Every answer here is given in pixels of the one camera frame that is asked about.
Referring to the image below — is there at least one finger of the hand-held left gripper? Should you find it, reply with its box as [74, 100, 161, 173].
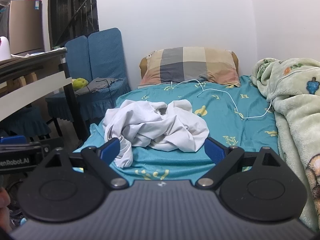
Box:
[0, 135, 27, 145]

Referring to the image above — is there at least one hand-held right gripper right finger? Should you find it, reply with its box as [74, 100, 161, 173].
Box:
[196, 137, 284, 190]

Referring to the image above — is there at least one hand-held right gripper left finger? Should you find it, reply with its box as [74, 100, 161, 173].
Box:
[37, 137, 129, 190]

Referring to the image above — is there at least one white garment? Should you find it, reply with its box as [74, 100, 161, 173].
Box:
[102, 99, 210, 168]

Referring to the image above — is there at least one person's left hand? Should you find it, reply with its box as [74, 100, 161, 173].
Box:
[0, 188, 12, 233]

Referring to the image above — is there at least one blue covered stool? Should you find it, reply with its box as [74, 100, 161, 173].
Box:
[2, 106, 52, 140]

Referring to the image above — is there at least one teal patterned bed sheet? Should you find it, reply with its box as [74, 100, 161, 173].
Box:
[72, 75, 280, 180]

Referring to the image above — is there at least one white-edged table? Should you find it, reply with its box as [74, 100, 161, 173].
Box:
[0, 49, 83, 140]

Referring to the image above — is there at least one grey cloth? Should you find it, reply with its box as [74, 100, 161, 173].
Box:
[75, 77, 123, 95]

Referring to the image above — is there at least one green plush toy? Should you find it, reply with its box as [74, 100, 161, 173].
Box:
[72, 78, 89, 90]

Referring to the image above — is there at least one pale green fleece blanket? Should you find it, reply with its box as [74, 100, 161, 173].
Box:
[251, 58, 320, 233]

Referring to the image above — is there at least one checked pillow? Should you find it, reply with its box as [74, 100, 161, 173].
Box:
[139, 47, 241, 88]

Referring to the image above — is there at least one white rounded appliance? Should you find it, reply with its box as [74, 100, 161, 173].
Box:
[0, 36, 12, 59]

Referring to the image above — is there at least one blue covered chair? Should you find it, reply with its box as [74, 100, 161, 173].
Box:
[75, 27, 131, 128]
[45, 35, 89, 135]

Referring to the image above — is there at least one beige refrigerator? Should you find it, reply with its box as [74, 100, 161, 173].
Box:
[9, 0, 45, 55]

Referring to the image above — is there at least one dark barred window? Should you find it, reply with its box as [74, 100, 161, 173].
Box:
[47, 0, 100, 48]

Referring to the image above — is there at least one white charging cable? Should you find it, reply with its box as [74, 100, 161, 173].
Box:
[164, 66, 320, 120]

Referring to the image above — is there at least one black thin cable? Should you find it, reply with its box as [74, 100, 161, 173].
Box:
[86, 79, 113, 105]

